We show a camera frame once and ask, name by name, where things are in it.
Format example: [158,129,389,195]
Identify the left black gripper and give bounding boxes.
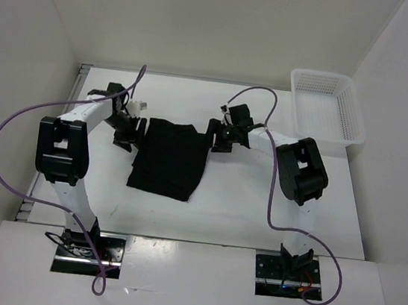
[101,110,150,155]

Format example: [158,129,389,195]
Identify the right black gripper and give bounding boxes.
[198,116,240,154]

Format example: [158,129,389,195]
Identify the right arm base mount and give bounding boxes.
[254,251,322,301]

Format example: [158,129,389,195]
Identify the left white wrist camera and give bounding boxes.
[125,100,148,118]

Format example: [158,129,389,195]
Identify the purple cable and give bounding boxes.
[0,45,148,298]
[202,83,365,305]

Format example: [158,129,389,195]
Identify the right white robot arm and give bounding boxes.
[207,104,328,279]

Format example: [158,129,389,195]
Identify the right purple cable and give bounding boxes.
[202,83,365,305]

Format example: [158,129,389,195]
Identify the aluminium table edge rail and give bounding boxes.
[14,57,94,228]

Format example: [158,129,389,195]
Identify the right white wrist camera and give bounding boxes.
[220,105,231,125]

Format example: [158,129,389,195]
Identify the black shorts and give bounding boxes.
[126,118,209,202]

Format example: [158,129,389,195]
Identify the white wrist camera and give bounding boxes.
[125,100,148,118]
[220,105,231,125]

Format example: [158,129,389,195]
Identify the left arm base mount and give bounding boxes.
[45,230,127,280]

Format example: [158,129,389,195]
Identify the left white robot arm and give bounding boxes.
[35,82,147,257]

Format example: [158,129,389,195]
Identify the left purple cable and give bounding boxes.
[0,45,148,298]

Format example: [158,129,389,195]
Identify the white plastic basket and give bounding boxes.
[290,69,365,147]

